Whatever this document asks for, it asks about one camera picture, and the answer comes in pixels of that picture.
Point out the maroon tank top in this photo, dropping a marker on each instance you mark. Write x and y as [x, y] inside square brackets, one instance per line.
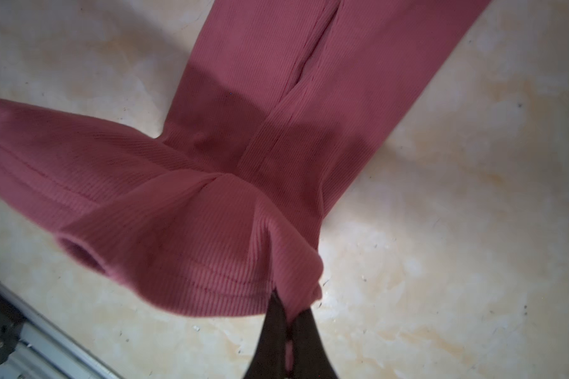
[281, 105]

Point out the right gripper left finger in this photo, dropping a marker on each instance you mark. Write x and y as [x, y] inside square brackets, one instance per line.
[269, 360]

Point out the aluminium front rail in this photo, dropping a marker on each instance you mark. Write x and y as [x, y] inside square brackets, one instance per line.
[45, 351]

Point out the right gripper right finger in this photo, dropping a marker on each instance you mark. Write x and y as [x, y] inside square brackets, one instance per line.
[309, 357]

